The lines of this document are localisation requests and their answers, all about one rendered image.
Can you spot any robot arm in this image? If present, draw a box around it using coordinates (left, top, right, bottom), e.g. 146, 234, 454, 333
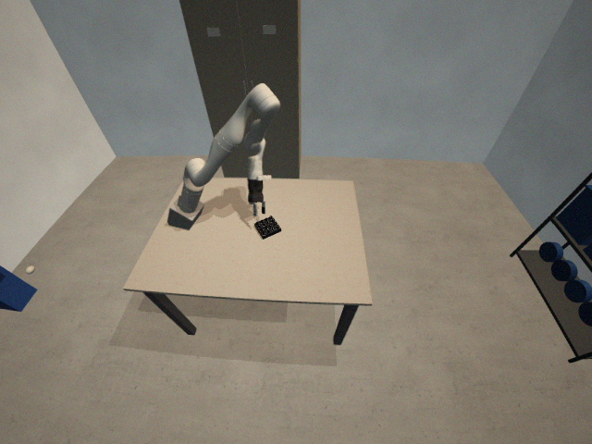
177, 83, 280, 214

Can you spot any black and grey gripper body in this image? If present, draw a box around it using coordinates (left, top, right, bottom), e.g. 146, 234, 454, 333
247, 169, 272, 204

